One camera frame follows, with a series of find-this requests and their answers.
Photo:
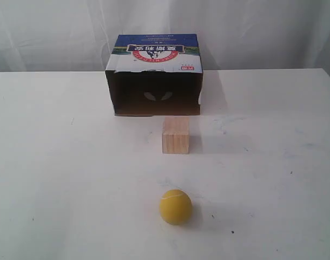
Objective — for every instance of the yellow tennis ball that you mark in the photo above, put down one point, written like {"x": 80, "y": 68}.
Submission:
{"x": 175, "y": 207}

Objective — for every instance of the light wooden cube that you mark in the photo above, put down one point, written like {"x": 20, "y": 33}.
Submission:
{"x": 175, "y": 135}

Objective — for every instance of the blue white cardboard box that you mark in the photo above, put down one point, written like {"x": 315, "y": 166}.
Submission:
{"x": 156, "y": 74}

